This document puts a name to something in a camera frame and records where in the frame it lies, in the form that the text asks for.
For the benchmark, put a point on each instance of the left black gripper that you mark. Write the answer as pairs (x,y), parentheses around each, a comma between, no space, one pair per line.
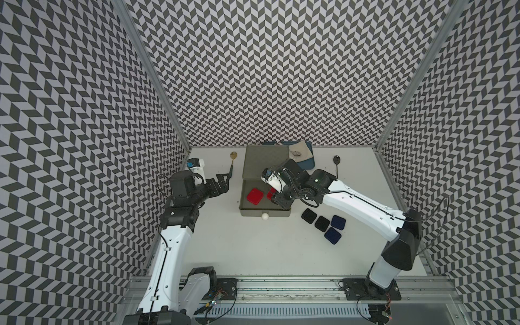
(222,185)

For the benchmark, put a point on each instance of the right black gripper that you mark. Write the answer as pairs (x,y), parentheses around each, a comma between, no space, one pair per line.
(282,201)

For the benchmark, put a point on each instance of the black brooch box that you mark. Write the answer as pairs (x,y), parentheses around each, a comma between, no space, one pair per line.
(322,224)
(309,216)

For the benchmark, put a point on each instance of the grey three-drawer storage box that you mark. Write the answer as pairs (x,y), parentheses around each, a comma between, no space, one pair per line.
(257,159)

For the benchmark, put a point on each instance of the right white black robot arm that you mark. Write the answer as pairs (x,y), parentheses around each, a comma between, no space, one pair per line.
(402,230)

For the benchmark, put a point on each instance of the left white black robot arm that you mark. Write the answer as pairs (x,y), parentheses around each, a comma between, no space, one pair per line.
(166,301)

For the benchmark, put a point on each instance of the blue brooch box upper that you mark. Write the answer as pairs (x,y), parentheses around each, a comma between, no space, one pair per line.
(338,222)

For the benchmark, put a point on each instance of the blue brooch box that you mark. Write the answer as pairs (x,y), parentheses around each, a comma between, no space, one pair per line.
(332,235)
(338,222)

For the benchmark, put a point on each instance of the blue brooch box lower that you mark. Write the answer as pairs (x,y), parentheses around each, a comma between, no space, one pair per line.
(332,235)

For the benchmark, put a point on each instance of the teal blue tray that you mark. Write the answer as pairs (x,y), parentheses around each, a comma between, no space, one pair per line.
(307,165)

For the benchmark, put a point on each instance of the beige folded cloth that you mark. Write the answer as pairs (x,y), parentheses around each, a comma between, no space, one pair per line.
(302,148)

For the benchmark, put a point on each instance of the black spoon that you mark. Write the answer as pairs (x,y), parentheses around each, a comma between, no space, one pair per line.
(337,161)

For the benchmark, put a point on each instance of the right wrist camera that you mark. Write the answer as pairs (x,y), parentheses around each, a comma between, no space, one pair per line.
(273,179)

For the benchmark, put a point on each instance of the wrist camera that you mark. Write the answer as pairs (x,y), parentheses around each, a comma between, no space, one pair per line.
(273,179)
(196,166)

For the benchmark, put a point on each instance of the gold spoon green handle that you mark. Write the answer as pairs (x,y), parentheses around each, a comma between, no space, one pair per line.
(233,156)

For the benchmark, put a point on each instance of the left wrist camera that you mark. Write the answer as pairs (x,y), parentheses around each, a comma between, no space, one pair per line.
(196,166)

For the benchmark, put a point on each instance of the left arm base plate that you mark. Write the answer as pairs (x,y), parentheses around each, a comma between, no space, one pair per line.
(227,287)

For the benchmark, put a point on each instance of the aluminium front rail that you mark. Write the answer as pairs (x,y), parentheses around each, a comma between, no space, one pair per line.
(330,289)

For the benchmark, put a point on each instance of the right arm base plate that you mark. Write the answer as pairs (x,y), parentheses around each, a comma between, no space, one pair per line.
(363,289)

